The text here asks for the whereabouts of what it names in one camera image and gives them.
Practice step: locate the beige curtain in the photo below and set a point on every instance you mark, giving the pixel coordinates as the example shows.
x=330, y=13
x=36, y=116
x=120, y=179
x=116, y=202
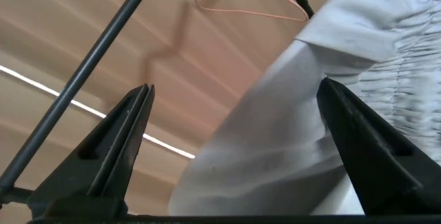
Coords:
x=206, y=62

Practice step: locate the black clothes rack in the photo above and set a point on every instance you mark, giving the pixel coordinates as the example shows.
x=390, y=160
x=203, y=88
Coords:
x=86, y=69

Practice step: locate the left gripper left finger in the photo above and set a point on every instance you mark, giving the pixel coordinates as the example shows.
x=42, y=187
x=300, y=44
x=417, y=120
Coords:
x=69, y=182

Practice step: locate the pale grey shorts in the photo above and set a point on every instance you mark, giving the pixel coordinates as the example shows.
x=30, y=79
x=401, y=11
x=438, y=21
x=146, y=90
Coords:
x=275, y=131

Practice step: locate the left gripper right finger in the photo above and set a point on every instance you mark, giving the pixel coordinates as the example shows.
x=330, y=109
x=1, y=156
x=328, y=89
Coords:
x=389, y=175

